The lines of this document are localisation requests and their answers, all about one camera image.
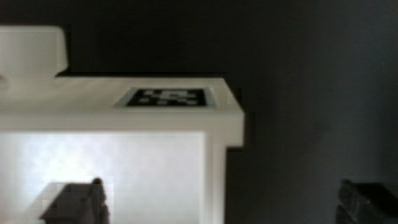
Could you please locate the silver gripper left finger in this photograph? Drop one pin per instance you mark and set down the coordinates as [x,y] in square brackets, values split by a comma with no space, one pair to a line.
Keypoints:
[79,206]

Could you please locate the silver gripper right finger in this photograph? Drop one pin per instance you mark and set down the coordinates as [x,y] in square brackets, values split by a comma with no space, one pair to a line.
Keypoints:
[368,204]

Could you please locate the white front drawer with knob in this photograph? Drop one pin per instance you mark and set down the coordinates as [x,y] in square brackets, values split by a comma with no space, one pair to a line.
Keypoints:
[137,130]

